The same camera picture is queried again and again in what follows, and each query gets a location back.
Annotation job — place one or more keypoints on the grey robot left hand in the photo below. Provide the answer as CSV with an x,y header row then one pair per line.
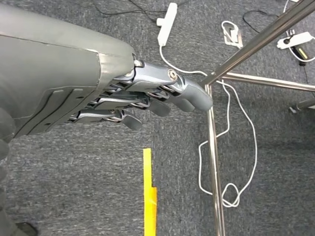
x,y
61,75

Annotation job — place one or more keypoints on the stainless steel workbench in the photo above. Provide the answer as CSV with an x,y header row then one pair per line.
x,y
214,146

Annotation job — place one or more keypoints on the white power strip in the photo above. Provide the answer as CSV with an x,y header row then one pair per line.
x,y
298,39
167,24

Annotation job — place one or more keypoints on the black power adapter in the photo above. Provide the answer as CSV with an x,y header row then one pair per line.
x,y
299,53

